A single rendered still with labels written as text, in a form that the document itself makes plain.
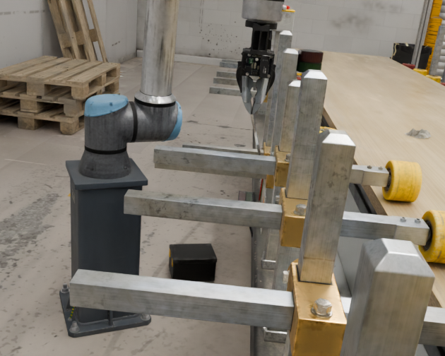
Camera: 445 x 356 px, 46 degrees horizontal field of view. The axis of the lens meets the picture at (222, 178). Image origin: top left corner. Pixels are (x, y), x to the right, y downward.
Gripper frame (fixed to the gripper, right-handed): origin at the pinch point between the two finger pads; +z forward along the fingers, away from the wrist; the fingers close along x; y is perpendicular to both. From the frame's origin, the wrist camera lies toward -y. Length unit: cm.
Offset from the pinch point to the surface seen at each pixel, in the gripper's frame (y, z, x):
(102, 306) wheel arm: 75, 7, -15
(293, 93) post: 21.3, -8.3, 7.3
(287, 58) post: -3.6, -12.0, 7.1
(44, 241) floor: -107, 101, -94
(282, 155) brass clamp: 23.8, 3.6, 6.5
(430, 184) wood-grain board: 11.5, 10.6, 41.1
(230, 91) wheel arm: -125, 20, -9
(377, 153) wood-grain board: -9.0, 10.5, 33.9
